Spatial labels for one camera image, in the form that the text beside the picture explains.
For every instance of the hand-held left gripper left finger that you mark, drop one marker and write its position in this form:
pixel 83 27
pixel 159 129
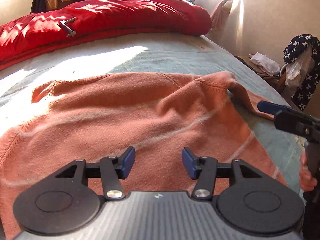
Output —
pixel 128 162

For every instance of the orange knitted sweater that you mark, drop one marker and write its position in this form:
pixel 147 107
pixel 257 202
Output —
pixel 100 120

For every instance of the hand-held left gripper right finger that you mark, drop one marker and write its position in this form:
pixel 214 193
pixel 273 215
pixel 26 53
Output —
pixel 188 162

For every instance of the clear plastic bag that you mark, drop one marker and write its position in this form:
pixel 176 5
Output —
pixel 297 72

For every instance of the person's right hand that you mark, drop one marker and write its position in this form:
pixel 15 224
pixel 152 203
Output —
pixel 306 182

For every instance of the person's right forearm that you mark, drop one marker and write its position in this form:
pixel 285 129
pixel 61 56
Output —
pixel 312 215

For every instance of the star patterned dark cloth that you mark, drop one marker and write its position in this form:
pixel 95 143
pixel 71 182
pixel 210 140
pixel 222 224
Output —
pixel 308 90

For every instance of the red quilt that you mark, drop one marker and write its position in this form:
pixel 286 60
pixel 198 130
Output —
pixel 125 17

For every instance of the white cloth pile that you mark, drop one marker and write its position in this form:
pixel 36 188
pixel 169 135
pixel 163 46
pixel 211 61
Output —
pixel 265 63

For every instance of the olive brown cloth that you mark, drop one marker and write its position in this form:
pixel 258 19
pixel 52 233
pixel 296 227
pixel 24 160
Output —
pixel 250 67

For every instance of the metal clamp on duvet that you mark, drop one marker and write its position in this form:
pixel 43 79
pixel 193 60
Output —
pixel 67 27

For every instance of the orange curtain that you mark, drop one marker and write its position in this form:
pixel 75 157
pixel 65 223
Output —
pixel 222 12

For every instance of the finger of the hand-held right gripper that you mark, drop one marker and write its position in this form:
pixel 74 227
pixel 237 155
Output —
pixel 268 107

